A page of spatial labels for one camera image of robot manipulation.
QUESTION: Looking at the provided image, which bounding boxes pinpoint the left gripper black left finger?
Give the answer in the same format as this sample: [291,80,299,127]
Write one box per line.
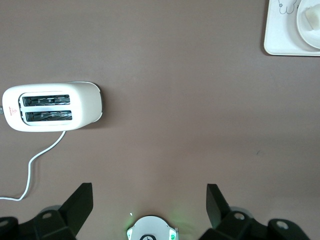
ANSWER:
[0,182,95,240]

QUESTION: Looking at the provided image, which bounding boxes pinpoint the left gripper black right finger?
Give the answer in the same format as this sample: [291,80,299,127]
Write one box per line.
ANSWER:
[199,183,310,240]

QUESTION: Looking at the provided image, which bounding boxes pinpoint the round cream plate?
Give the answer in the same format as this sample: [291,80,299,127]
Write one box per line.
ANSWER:
[296,0,320,50]

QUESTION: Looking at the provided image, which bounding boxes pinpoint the small white steamed bun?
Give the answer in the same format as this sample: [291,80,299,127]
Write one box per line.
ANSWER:
[303,5,320,31]

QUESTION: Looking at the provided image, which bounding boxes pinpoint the cream two-slot toaster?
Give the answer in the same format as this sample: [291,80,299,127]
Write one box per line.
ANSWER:
[0,81,104,133]

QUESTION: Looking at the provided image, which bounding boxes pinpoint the brown table cloth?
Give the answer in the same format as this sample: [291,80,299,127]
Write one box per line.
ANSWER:
[0,0,320,240]

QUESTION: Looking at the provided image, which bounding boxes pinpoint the cream rabbit print tray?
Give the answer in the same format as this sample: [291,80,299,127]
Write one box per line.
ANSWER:
[263,0,320,56]

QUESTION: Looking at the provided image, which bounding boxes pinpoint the white toaster power cable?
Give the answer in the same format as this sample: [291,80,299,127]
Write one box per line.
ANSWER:
[0,130,67,202]

